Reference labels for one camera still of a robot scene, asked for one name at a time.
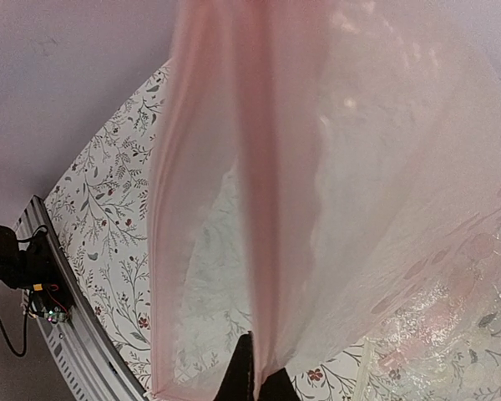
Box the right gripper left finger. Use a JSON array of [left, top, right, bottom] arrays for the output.
[[216, 332, 255, 401]]

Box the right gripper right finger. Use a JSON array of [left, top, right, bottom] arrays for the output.
[[260, 368, 299, 401]]

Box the pink dotted zip bag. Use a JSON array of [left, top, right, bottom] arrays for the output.
[[147, 1, 501, 400]]

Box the crinkled clear zip bag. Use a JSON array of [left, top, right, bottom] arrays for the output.
[[353, 216, 501, 400]]

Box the floral tablecloth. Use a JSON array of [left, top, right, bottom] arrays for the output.
[[45, 62, 501, 401]]

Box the front aluminium rail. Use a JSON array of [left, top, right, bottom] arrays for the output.
[[18, 195, 147, 400]]

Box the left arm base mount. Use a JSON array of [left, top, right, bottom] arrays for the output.
[[0, 225, 73, 324]]

